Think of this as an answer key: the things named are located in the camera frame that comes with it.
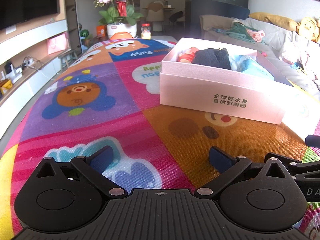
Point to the black plush toy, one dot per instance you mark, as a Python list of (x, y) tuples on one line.
[(218, 58)]

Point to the white tv shelf unit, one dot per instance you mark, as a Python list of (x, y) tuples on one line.
[(25, 61)]

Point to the pink orchid potted plant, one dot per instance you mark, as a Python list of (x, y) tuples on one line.
[(118, 16)]

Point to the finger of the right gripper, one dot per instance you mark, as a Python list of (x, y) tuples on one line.
[(296, 167), (312, 141)]

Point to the dark blue cabinet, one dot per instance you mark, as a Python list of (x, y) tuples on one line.
[(194, 9)]

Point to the red hooded doll figure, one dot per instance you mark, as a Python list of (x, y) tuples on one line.
[(187, 56)]

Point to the yellow pillow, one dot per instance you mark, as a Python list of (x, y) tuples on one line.
[(280, 21)]

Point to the green clothing on sofa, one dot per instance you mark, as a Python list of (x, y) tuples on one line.
[(242, 32)]

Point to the clear jar red lid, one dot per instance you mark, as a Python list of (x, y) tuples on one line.
[(146, 31)]

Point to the grey covered sofa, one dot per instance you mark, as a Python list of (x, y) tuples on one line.
[(296, 57)]

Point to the yellow duck plush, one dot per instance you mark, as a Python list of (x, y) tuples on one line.
[(309, 29)]

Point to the blue wet wipes pack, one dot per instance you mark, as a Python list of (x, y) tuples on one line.
[(245, 64)]

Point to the small wooden stool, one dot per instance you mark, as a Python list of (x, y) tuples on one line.
[(67, 58)]

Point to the beige dining chair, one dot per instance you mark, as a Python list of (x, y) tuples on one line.
[(155, 16)]

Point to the pink cardboard box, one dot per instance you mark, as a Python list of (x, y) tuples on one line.
[(222, 91)]

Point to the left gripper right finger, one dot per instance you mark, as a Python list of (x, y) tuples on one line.
[(231, 169)]

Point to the black television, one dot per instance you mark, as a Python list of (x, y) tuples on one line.
[(18, 11)]

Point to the orange pumpkin bucket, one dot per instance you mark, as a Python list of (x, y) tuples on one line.
[(121, 35)]

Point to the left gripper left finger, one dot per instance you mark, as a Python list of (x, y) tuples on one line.
[(92, 167)]

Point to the pink paper bag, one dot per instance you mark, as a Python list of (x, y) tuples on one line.
[(57, 44)]

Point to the colourful cartoon play mat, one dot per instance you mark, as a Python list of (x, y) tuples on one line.
[(110, 96)]

